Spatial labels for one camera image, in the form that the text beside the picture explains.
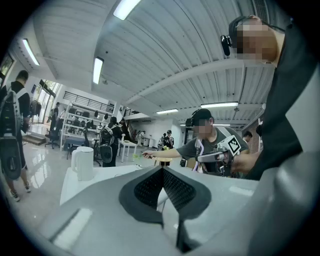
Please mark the person's head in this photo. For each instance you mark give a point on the person's head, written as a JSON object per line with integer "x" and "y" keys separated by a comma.
{"x": 257, "y": 40}

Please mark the white electric kettle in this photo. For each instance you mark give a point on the white electric kettle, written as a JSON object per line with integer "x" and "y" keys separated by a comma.
{"x": 83, "y": 162}

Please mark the small white table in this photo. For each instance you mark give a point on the small white table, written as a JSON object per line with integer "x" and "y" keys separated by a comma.
{"x": 127, "y": 144}

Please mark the person's right forearm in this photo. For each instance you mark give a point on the person's right forearm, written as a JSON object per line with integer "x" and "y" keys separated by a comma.
{"x": 246, "y": 162}

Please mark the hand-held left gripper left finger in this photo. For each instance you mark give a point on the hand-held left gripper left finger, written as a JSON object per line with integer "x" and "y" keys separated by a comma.
{"x": 100, "y": 220}

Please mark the round yellow wooden table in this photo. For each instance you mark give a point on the round yellow wooden table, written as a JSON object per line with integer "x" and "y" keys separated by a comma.
{"x": 162, "y": 159}

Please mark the black office chair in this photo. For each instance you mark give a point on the black office chair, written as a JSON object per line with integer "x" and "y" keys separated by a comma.
{"x": 53, "y": 136}
{"x": 87, "y": 141}

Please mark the black grey backpack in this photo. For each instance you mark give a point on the black grey backpack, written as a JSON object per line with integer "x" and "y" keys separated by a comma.
{"x": 106, "y": 142}
{"x": 8, "y": 130}

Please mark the person's black shirt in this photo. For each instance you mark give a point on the person's black shirt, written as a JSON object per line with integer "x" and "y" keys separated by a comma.
{"x": 280, "y": 112}

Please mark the dark clothes on rack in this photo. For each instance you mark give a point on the dark clothes on rack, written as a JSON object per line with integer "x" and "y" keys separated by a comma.
{"x": 35, "y": 108}

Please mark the small flower vase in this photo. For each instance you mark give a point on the small flower vase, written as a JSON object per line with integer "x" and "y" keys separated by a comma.
{"x": 165, "y": 148}

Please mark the white metal shelf rack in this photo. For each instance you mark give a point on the white metal shelf rack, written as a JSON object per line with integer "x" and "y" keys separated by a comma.
{"x": 77, "y": 115}

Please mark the green leaf twig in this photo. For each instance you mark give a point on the green leaf twig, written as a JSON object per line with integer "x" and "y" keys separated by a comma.
{"x": 136, "y": 156}

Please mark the black balcony railing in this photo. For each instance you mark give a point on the black balcony railing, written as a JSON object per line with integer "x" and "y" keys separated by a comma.
{"x": 87, "y": 101}

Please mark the long ceiling light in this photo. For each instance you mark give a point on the long ceiling light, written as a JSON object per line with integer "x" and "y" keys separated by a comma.
{"x": 167, "y": 111}
{"x": 97, "y": 70}
{"x": 30, "y": 52}
{"x": 125, "y": 8}
{"x": 219, "y": 104}
{"x": 222, "y": 124}

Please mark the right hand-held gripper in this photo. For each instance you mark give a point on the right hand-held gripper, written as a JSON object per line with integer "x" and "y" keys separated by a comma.
{"x": 228, "y": 146}

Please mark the wooden step platform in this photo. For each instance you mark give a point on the wooden step platform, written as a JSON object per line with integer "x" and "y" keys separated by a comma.
{"x": 35, "y": 140}

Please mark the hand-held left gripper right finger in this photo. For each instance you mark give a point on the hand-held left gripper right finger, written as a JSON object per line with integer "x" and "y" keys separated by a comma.
{"x": 220, "y": 200}

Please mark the black head-worn camera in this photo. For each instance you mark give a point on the black head-worn camera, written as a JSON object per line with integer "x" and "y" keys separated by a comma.
{"x": 226, "y": 45}

